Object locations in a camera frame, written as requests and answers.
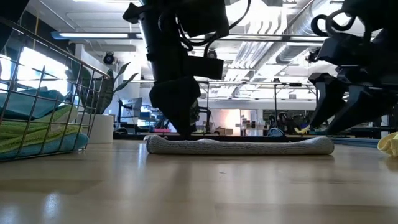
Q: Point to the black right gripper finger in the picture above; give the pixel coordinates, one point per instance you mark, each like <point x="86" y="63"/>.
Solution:
<point x="329" y="90"/>
<point x="363" y="107"/>

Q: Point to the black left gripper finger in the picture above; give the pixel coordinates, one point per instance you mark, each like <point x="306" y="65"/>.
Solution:
<point x="177" y="102"/>

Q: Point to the yellow microfiber towel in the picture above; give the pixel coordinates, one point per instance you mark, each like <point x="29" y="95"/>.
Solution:
<point x="390" y="144"/>

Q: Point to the grey microfiber towel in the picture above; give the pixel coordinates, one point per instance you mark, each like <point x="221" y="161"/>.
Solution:
<point x="233" y="147"/>

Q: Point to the grey monitor on arm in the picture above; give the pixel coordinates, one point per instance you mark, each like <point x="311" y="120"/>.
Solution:
<point x="133" y="104"/>

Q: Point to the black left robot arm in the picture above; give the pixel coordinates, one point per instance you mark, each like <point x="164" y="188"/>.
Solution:
<point x="161" y="31"/>

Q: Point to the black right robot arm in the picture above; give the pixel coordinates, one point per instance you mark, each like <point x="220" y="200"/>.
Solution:
<point x="379" y="12"/>

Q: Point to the black ceiling spotlight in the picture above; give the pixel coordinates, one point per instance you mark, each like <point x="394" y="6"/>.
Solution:
<point x="311" y="56"/>
<point x="109" y="58"/>
<point x="212" y="53"/>

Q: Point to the yellow background object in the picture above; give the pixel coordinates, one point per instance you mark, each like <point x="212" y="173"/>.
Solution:
<point x="303" y="130"/>

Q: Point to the blue rounded background object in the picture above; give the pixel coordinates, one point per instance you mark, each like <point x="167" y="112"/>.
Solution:
<point x="275" y="132"/>

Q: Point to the snake plant in white pot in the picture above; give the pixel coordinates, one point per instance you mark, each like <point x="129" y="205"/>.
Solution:
<point x="102" y="129"/>

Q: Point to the long ceiling light strip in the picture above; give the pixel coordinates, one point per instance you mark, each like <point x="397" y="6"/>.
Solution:
<point x="93" y="35"/>

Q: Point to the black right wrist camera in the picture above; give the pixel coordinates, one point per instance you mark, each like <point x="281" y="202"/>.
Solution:
<point x="342" y="49"/>

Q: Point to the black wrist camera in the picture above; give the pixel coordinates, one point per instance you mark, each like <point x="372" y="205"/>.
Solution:
<point x="205" y="18"/>
<point x="342" y="49"/>

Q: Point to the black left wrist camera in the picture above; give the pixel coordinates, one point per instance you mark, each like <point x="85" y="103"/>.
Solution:
<point x="205" y="18"/>

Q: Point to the silver ceiling air duct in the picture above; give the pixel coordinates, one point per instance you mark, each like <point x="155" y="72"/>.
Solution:
<point x="298" y="28"/>

